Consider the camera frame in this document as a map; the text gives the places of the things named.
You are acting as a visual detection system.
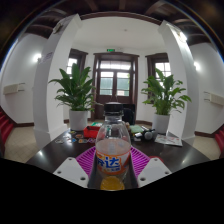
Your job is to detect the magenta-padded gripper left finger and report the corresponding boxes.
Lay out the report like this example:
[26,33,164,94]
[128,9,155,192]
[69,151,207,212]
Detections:
[53,146,100,190]

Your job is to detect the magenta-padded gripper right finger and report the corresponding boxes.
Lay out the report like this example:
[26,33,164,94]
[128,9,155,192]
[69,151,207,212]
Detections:
[127,145,173,190]

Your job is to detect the black chair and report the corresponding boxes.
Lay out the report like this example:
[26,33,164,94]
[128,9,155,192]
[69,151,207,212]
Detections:
[121,103,137,126]

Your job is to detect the dark framed window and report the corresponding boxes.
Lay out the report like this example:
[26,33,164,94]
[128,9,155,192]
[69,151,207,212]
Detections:
[146,53,173,84]
[65,48,88,88]

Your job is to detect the red rectangular box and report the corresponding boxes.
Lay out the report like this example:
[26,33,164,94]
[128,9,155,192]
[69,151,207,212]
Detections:
[83,125,101,139]

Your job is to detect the white printed magazine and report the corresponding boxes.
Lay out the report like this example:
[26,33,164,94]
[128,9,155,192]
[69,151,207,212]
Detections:
[154,133,184,147]

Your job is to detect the clear orange soda bottle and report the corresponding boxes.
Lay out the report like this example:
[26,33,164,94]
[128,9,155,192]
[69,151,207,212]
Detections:
[94,101,132,192]

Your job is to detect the white paper notice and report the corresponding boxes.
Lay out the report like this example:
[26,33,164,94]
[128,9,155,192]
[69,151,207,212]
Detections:
[39,51,54,65]

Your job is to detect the large plant in white pot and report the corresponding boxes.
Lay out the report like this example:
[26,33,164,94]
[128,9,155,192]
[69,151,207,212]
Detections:
[48,63,98,132]
[140,68,193,135]

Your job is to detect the dark wooden double door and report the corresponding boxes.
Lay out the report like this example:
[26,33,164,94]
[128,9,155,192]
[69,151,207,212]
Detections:
[92,52,140,105]

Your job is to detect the dark grey round device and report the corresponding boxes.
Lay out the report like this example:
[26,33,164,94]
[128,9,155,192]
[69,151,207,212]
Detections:
[143,130,155,140]

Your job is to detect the light green book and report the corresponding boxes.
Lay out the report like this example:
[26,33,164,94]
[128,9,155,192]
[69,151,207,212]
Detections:
[129,124,145,134]

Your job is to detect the red carpeted staircase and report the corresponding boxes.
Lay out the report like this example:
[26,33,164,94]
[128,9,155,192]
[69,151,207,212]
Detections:
[0,106,15,144]
[214,126,224,153]

